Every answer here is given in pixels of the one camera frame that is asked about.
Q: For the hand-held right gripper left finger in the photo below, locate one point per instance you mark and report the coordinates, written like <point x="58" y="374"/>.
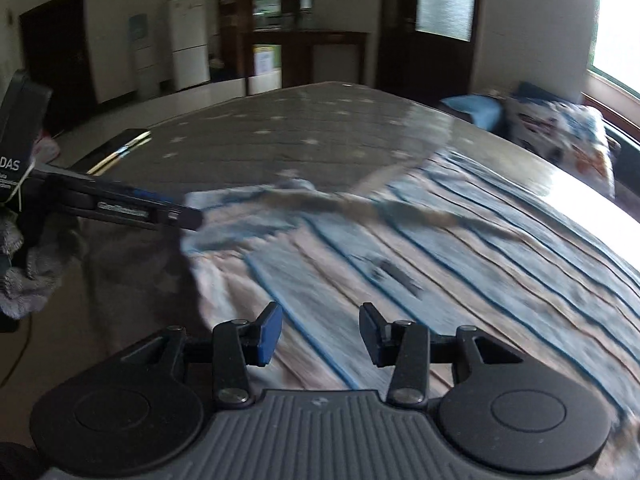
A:
<point x="269" y="332"/>

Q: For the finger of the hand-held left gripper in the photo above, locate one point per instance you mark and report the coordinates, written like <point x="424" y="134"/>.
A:
<point x="100" y="185"/>
<point x="125" y="212"/>

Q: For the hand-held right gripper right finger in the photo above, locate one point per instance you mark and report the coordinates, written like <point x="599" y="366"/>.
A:
<point x="371" y="332"/>

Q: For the striped blue grey cloth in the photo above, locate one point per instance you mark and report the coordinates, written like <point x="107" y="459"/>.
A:
<point x="450" y="270"/>

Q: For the dark wooden door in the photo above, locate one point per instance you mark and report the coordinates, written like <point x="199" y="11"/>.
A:
<point x="57" y="60"/>

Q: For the white water dispenser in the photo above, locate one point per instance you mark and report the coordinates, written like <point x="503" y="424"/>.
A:
<point x="144" y="55"/>

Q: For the white refrigerator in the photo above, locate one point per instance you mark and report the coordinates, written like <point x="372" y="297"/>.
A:
<point x="189" y="42"/>

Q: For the white green cardboard box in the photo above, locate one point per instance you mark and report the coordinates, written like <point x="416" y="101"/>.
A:
<point x="266" y="60"/>

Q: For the blue sofa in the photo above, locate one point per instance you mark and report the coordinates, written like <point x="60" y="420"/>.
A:
<point x="475" y="107"/>

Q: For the dark wooden display cabinet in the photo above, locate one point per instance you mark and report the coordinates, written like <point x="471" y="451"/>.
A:
<point x="300" y="25"/>

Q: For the butterfly print pillow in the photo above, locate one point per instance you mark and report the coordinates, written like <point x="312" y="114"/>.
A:
<point x="565" y="135"/>

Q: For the frosted glass wooden door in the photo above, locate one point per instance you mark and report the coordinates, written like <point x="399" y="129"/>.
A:
<point x="430" y="30"/>

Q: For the window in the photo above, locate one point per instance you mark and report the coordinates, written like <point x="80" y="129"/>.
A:
<point x="617" y="25"/>

